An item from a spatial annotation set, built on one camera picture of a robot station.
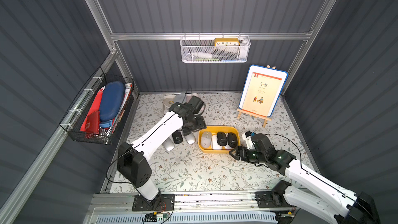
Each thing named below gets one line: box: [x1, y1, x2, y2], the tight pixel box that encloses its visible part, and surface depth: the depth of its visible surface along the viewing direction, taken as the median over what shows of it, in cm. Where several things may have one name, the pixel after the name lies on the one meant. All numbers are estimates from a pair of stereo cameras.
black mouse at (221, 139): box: [216, 131, 227, 147], surface depth 91 cm
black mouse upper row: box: [171, 129, 183, 144], surface depth 96 cm
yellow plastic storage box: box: [197, 126, 240, 154], surface depth 93 cm
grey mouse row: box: [200, 131, 212, 149], surface depth 93 cm
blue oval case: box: [99, 81, 126, 128], surface depth 74 cm
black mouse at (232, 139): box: [227, 132, 238, 148], surface depth 93 cm
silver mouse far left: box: [162, 136, 175, 152], surface depth 96 cm
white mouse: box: [211, 134, 223, 150], surface depth 93 cm
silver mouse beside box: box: [184, 131, 196, 145], surface depth 98 cm
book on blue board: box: [238, 64, 289, 118], surface depth 91 cm
